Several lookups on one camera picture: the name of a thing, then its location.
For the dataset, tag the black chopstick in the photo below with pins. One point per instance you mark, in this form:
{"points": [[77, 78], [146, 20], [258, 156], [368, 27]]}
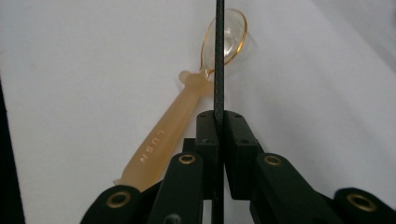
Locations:
{"points": [[219, 62]]}

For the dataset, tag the white tablecloth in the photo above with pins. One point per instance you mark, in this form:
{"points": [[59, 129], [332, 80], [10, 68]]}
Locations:
{"points": [[77, 62]]}

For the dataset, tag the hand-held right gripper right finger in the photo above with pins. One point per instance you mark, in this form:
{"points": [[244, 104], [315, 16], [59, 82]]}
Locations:
{"points": [[241, 155]]}

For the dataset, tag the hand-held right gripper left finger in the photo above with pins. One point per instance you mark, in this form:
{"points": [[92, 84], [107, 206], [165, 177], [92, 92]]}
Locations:
{"points": [[207, 149]]}

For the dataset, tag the translucent amber plastic spoon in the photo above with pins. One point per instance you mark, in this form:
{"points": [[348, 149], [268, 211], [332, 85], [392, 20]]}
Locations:
{"points": [[174, 130]]}

